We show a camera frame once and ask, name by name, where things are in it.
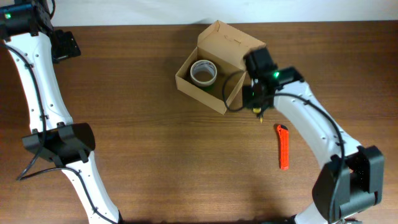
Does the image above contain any yellow correction tape dispenser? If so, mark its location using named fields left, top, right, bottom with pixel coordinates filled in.
left=252, top=108, right=264, bottom=123

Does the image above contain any orange utility knife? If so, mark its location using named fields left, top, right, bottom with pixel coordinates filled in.
left=276, top=124, right=289, bottom=170

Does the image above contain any green tape roll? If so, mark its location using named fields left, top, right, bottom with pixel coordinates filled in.
left=200, top=83, right=222, bottom=93

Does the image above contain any brown cardboard box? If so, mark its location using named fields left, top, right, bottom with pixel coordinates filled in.
left=175, top=21, right=266, bottom=114

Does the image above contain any white masking tape roll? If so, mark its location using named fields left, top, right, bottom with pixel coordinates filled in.
left=190, top=60, right=218, bottom=87

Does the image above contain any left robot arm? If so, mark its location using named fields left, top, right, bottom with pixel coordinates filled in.
left=1, top=0, right=124, bottom=223

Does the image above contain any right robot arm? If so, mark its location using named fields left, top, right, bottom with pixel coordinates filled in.
left=243, top=47, right=384, bottom=223

